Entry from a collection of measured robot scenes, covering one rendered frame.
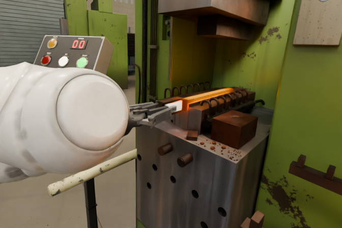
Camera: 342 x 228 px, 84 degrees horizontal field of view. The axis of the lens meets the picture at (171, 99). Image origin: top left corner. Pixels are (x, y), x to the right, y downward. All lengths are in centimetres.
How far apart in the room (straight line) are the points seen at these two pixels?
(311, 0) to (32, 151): 59
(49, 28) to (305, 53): 824
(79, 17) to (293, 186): 522
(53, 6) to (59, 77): 839
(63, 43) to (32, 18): 744
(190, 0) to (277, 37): 49
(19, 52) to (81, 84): 824
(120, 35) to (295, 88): 509
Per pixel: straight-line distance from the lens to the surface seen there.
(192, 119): 59
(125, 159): 101
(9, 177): 37
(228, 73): 104
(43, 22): 846
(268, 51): 97
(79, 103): 17
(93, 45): 91
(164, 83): 85
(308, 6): 59
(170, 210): 73
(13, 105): 21
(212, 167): 53
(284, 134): 64
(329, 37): 57
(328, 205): 70
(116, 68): 545
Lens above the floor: 116
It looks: 15 degrees down
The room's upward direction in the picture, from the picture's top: 3 degrees clockwise
